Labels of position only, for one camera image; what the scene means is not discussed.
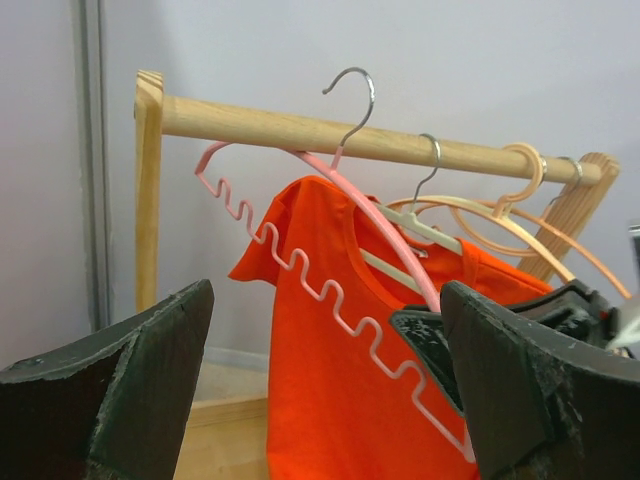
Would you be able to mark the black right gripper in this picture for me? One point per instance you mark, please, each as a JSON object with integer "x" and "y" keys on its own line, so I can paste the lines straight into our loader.
{"x": 573, "y": 321}

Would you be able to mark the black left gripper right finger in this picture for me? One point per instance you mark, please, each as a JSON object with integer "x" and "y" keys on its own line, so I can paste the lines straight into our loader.
{"x": 539, "y": 404}

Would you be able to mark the beige wooden hanger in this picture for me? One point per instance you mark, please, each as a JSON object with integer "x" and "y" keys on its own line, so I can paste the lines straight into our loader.
{"x": 498, "y": 214}

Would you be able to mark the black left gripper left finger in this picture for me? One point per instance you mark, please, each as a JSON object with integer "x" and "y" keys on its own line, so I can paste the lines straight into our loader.
{"x": 112, "y": 405}

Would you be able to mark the wooden clothes rack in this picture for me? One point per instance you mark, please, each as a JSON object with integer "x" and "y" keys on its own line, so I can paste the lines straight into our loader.
{"x": 158, "y": 114}

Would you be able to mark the orange t shirt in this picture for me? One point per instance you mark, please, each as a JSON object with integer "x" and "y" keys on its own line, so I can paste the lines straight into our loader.
{"x": 334, "y": 411}

